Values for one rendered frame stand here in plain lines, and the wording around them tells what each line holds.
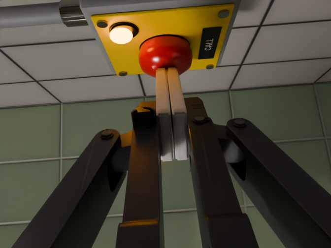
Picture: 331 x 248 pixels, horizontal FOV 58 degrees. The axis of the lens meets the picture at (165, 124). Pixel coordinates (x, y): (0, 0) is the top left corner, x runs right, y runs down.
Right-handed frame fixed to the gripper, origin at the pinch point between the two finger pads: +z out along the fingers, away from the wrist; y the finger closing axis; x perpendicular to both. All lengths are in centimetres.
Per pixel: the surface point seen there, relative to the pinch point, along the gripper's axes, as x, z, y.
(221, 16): 4.7, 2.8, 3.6
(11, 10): 5.5, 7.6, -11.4
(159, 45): 3.0, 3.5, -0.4
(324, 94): -15.2, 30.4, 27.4
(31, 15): 5.1, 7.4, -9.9
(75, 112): -15.1, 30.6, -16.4
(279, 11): 2.2, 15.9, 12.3
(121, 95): -12.7, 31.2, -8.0
